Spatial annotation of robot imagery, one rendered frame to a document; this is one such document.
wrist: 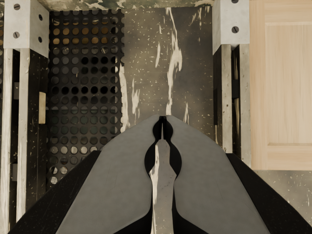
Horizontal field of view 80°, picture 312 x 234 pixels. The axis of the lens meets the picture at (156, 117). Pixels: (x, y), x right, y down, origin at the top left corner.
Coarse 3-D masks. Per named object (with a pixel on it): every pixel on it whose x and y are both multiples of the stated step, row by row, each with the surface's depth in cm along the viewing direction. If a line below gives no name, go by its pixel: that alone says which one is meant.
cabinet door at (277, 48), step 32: (256, 0) 45; (288, 0) 45; (256, 32) 45; (288, 32) 45; (256, 64) 45; (288, 64) 45; (256, 96) 45; (288, 96) 45; (256, 128) 44; (288, 128) 44; (256, 160) 44; (288, 160) 44
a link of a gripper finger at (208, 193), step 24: (168, 120) 11; (192, 144) 9; (216, 144) 9; (192, 168) 8; (216, 168) 8; (192, 192) 7; (216, 192) 7; (240, 192) 7; (192, 216) 6; (216, 216) 6; (240, 216) 6
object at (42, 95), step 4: (40, 92) 47; (40, 96) 47; (44, 96) 48; (40, 100) 47; (44, 100) 48; (40, 104) 47; (44, 104) 48; (40, 108) 47; (44, 108) 48; (40, 112) 47; (44, 112) 48; (40, 116) 47; (44, 116) 48; (40, 120) 47; (44, 120) 48
